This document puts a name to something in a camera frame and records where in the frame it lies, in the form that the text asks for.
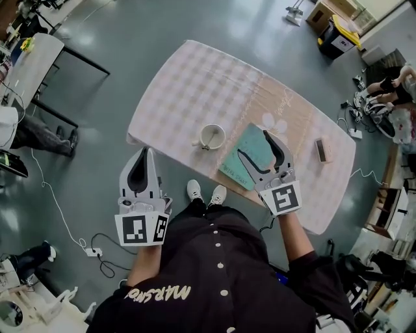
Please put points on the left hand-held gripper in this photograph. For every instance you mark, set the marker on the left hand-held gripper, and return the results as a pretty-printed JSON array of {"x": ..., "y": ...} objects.
[{"x": 143, "y": 227}]

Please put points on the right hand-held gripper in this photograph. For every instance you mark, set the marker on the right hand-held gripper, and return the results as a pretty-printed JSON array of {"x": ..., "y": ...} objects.
[{"x": 282, "y": 198}]

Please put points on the white mug with spoon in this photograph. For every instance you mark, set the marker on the white mug with spoon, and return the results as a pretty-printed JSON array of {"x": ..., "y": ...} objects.
[{"x": 220, "y": 137}]

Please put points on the small metal spoon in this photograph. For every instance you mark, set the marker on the small metal spoon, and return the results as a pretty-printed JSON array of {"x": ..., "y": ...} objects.
[{"x": 210, "y": 140}]

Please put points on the person's left forearm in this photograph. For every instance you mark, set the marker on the person's left forearm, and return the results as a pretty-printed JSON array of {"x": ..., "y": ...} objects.
[{"x": 144, "y": 260}]

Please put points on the person's right forearm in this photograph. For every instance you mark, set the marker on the person's right forearm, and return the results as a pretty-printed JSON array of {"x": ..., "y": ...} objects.
[{"x": 294, "y": 237}]

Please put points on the teal book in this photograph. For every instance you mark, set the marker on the teal book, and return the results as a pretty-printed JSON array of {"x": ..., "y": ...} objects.
[{"x": 253, "y": 140}]

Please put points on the person's left white shoe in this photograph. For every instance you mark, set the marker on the person's left white shoe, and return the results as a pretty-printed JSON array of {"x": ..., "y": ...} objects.
[{"x": 195, "y": 190}]

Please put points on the person's white shoe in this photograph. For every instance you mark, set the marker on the person's white shoe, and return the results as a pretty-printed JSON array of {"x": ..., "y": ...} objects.
[
  {"x": 195, "y": 190},
  {"x": 217, "y": 195}
]

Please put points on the person's right white shoe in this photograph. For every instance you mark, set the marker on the person's right white shoe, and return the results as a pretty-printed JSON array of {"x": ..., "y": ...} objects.
[{"x": 217, "y": 195}]

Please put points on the white power strip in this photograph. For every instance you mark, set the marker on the white power strip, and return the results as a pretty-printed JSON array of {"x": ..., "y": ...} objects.
[{"x": 94, "y": 252}]

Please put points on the white power adapter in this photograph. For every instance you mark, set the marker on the white power adapter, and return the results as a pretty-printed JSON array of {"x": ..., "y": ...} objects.
[{"x": 355, "y": 132}]

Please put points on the pink checked tablecloth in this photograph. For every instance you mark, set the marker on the pink checked tablecloth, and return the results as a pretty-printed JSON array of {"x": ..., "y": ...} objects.
[{"x": 201, "y": 84}]

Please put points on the wooden shelf unit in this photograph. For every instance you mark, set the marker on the wooden shelf unit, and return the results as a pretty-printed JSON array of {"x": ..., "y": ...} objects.
[{"x": 386, "y": 211}]

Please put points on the person's black shirt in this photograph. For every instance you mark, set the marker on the person's black shirt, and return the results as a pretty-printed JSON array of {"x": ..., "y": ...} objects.
[{"x": 211, "y": 292}]

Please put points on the floral fabric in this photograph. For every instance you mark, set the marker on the floral fabric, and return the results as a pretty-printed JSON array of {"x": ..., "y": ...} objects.
[{"x": 403, "y": 127}]

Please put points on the black bin with yellow lid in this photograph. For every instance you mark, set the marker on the black bin with yellow lid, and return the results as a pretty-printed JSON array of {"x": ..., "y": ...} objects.
[{"x": 338, "y": 39}]

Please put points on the white table with black legs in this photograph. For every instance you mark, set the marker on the white table with black legs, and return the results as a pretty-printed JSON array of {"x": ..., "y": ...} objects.
[{"x": 32, "y": 65}]

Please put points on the cardboard box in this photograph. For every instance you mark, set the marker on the cardboard box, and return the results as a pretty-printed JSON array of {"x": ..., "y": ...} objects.
[{"x": 328, "y": 11}]

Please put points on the yellow toy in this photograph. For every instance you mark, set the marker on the yellow toy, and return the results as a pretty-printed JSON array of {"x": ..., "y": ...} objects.
[{"x": 27, "y": 44}]

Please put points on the white plastic frame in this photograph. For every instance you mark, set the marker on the white plastic frame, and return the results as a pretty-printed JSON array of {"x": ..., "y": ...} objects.
[{"x": 61, "y": 309}]

